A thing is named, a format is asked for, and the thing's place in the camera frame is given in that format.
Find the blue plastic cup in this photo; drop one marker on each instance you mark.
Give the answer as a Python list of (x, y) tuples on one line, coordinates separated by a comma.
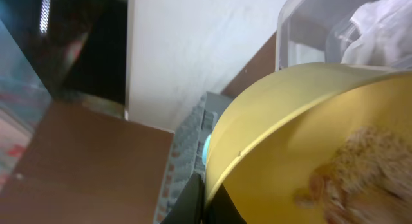
[(206, 149)]

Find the grey dishwasher rack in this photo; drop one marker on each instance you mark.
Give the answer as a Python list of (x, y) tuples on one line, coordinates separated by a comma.
[(185, 155)]

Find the food scraps and rice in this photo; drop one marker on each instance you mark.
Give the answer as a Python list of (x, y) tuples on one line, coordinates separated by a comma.
[(367, 180)]

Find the white napkin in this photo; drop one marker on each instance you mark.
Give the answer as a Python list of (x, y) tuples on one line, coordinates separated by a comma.
[(384, 28)]

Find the yellow bowl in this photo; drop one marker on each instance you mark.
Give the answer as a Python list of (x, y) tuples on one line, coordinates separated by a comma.
[(275, 133)]

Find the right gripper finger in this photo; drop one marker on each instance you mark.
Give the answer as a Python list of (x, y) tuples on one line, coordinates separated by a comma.
[(190, 206)]

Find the clear plastic bin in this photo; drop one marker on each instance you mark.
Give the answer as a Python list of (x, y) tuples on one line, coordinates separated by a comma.
[(316, 31)]

